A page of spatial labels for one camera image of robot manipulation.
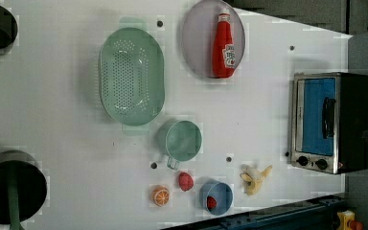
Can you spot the yellow red emergency button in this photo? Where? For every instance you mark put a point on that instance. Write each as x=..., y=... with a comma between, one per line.
x=348, y=221

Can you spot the black cylinder with green stick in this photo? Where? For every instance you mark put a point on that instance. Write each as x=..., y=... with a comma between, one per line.
x=23, y=188

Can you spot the black oven door handle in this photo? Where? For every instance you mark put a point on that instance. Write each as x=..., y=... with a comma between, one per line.
x=328, y=118

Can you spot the blue metal frame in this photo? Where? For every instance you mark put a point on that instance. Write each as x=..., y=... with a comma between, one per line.
x=312, y=214

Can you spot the grey round plate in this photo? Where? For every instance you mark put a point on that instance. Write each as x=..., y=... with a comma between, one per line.
x=198, y=34

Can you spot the red ketchup bottle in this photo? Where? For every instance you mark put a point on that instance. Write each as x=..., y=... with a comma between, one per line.
x=223, y=56

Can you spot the green plastic colander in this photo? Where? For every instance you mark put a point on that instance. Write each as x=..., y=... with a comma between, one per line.
x=131, y=73

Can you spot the black toaster oven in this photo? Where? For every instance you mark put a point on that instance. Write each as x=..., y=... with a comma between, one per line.
x=347, y=150

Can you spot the blue mug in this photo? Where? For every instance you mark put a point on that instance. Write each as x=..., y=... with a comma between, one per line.
x=221, y=192

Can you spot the peeled banana toy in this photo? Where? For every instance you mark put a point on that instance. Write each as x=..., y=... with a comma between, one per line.
x=253, y=179

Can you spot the red toy strawberry in mug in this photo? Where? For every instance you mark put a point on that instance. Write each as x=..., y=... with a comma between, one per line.
x=211, y=203

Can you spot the orange slice toy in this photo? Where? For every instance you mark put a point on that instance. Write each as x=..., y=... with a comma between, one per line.
x=161, y=196

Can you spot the green mug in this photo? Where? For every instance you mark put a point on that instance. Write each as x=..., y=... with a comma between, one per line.
x=180, y=141

